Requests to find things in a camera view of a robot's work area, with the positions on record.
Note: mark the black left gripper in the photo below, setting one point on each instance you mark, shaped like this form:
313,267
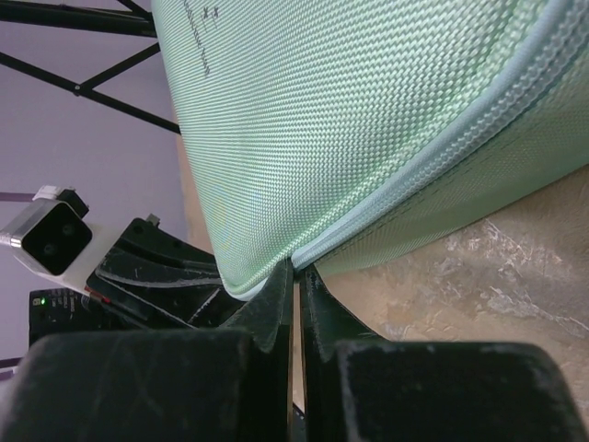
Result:
148,280

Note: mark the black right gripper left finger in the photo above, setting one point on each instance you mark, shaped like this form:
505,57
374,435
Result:
231,383

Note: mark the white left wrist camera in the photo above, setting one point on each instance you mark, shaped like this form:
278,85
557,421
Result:
52,240

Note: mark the mint green medicine case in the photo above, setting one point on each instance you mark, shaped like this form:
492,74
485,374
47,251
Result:
348,133

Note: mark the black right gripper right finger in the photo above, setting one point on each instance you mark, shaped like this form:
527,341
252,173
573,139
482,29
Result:
360,386

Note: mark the black music stand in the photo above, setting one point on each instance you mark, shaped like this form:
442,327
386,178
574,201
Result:
71,61

